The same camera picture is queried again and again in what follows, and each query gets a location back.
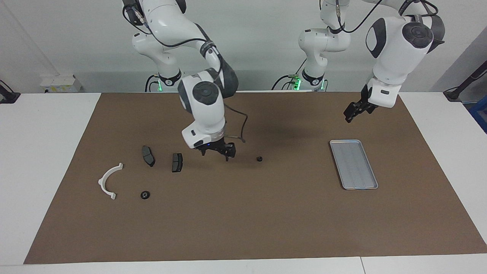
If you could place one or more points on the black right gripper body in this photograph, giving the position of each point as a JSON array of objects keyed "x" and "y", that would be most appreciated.
[{"x": 213, "y": 146}]

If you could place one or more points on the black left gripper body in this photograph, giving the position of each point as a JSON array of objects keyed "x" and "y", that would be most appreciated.
[{"x": 364, "y": 102}]

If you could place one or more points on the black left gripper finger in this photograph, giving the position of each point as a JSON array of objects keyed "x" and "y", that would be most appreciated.
[
  {"x": 367, "y": 110},
  {"x": 350, "y": 113}
]

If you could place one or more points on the large black bearing gear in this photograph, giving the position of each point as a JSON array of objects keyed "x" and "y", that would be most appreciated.
[{"x": 145, "y": 195}]

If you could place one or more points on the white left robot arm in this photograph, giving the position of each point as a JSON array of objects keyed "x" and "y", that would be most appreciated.
[{"x": 395, "y": 45}]

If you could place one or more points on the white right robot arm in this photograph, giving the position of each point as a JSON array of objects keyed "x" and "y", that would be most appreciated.
[{"x": 205, "y": 102}]

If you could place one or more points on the silver metal tray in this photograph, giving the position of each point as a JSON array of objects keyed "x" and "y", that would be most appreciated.
[{"x": 354, "y": 165}]

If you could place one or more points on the rectangular dark brake pad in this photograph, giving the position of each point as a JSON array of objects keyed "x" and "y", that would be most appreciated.
[{"x": 177, "y": 163}]

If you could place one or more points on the curved dark brake pad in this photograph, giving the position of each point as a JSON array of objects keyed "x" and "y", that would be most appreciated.
[{"x": 147, "y": 156}]

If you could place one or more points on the brown table mat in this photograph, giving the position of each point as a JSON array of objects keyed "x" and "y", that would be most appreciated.
[{"x": 247, "y": 220}]

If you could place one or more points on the blue crate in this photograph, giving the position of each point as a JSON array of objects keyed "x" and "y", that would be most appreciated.
[{"x": 480, "y": 116}]

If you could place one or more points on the white power strip box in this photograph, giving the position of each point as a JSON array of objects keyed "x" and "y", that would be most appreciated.
[{"x": 61, "y": 83}]

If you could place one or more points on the white curved plastic bracket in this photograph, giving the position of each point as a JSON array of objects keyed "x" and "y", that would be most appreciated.
[{"x": 103, "y": 183}]

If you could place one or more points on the black clamp mount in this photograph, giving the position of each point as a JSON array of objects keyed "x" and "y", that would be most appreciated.
[{"x": 8, "y": 96}]

